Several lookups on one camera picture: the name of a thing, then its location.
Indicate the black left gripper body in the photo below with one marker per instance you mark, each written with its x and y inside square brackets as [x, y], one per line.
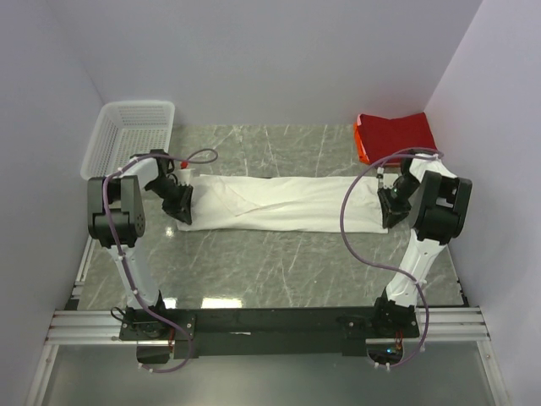
[166, 189]

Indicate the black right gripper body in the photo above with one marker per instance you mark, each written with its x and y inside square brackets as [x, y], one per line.
[396, 198]

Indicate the white t shirt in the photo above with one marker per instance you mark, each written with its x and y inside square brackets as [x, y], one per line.
[268, 204]

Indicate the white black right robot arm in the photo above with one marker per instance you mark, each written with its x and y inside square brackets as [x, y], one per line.
[434, 202]

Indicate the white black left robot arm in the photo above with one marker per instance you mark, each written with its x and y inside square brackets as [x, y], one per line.
[116, 219]

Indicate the folded red t shirt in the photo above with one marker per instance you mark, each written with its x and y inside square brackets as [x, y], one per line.
[383, 136]

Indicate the white plastic basket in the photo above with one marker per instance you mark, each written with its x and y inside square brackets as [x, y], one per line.
[124, 129]

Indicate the black base crossbar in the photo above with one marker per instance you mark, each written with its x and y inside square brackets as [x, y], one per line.
[223, 332]

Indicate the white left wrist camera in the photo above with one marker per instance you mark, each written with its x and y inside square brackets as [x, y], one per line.
[185, 173]

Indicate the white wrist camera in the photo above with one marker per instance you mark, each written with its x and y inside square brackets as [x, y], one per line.
[381, 176]
[185, 173]

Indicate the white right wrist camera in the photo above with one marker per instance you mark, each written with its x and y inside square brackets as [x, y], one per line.
[381, 176]

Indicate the aluminium rail frame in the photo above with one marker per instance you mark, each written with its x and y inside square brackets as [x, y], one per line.
[80, 324]

